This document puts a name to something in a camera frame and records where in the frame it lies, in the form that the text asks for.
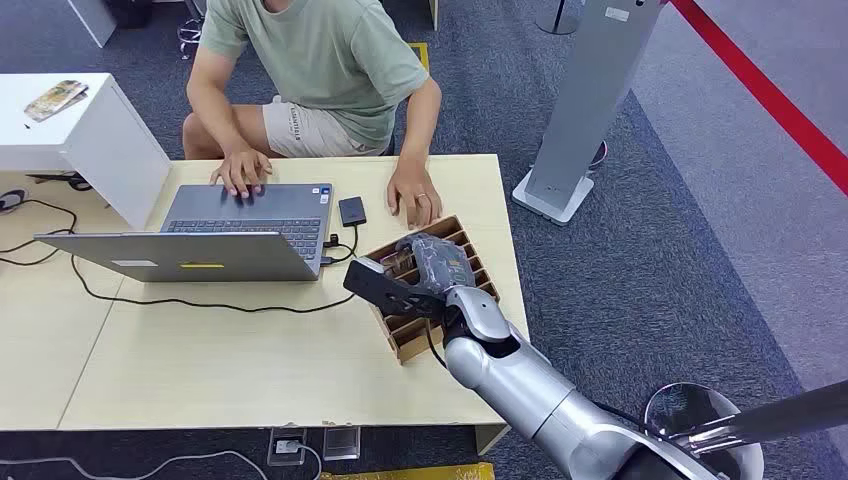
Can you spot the person's right hand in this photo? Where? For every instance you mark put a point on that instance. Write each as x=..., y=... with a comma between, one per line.
x=242, y=171

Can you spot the person's left hand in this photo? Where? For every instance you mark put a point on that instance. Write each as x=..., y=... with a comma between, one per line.
x=412, y=195

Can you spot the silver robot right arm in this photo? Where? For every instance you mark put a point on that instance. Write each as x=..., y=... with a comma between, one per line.
x=530, y=391

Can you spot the person's left forearm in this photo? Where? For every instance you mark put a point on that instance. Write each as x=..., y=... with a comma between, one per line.
x=419, y=122

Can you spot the person's right forearm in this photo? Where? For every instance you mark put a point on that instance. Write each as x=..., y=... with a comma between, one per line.
x=213, y=106

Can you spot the wooden slotted card holder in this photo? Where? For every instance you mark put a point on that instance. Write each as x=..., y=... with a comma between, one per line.
x=414, y=331

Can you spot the person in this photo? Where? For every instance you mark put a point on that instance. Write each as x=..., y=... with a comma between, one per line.
x=324, y=60

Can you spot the black external drive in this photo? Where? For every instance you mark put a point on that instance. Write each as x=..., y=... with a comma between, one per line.
x=352, y=211

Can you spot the grey laptop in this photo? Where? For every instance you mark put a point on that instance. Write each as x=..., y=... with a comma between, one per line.
x=199, y=255

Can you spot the yellow floor tape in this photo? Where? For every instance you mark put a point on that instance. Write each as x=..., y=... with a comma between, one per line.
x=420, y=56

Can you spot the white cabinet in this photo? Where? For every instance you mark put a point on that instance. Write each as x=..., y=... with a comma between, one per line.
x=99, y=142

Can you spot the chrome chair base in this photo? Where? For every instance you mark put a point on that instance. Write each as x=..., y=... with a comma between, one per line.
x=191, y=32

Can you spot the printed booklet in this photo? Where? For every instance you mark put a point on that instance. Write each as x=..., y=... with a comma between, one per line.
x=55, y=99

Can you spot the grey pillar stand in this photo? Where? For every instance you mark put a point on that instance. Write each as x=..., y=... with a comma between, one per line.
x=590, y=99

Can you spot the white furniture panel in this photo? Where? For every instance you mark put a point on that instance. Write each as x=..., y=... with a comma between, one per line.
x=93, y=20

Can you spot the dark stanchion base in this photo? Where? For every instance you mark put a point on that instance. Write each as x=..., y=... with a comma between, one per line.
x=558, y=25

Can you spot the small black round device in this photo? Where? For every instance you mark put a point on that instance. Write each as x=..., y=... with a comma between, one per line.
x=11, y=199

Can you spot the empty floor socket box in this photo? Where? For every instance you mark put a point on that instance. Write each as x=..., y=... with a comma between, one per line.
x=342, y=444

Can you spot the yellow patterned mat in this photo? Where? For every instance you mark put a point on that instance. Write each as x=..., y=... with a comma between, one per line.
x=411, y=473

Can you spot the floor socket with plug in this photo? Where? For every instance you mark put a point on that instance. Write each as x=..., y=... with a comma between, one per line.
x=287, y=447

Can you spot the shiny round stand base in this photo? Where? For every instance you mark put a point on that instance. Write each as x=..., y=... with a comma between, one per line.
x=689, y=407

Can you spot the red barrier belt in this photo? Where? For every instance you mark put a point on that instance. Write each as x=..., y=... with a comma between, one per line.
x=768, y=96

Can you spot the dark metal pole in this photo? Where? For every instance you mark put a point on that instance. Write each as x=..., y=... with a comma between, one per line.
x=782, y=414

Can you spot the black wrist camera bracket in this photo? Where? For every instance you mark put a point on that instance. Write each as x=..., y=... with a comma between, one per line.
x=378, y=281

